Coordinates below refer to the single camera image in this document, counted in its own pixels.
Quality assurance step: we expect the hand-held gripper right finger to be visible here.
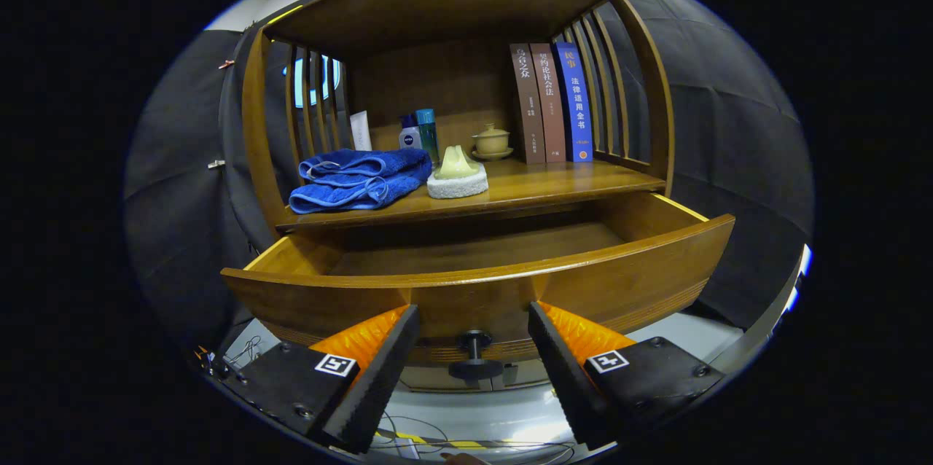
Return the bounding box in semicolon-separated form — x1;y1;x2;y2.
528;300;726;451

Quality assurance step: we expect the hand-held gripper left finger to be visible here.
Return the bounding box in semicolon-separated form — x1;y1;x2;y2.
219;303;421;455

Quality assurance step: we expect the wooden drawer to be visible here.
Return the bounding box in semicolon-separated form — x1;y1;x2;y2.
220;192;737;382

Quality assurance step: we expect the pale yellow scrub brush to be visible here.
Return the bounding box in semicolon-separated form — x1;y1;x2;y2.
426;145;490;200

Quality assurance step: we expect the wooden cabinet door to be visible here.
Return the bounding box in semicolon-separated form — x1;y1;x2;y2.
501;363;553;388
397;369;467;393

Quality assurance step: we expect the wooden countertop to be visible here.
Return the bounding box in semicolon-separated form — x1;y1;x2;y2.
276;157;668;233

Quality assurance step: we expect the wooden cabinet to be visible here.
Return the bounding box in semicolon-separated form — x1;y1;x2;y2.
241;0;675;393

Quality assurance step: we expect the yellow black floor tape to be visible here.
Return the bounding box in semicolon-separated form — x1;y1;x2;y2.
375;430;489;451

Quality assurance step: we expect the folded blue towel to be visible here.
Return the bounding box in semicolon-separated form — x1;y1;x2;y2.
289;148;434;215

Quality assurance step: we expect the white lotion bottle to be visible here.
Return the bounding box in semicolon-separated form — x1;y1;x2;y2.
398;115;423;151

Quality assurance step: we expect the white tube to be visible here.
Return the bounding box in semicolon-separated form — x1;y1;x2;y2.
349;111;373;152

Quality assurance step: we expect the beige lidded teacup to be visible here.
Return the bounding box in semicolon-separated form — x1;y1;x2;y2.
470;123;515;162

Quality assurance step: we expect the teal bottle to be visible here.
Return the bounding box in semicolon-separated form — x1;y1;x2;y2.
415;109;440;167

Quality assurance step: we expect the dark brown book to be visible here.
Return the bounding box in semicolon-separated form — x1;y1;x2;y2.
510;43;547;165

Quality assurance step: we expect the blue book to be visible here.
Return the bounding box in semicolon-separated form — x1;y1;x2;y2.
554;41;595;163

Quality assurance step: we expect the reddish brown book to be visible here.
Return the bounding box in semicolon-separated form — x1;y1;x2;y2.
530;43;568;163

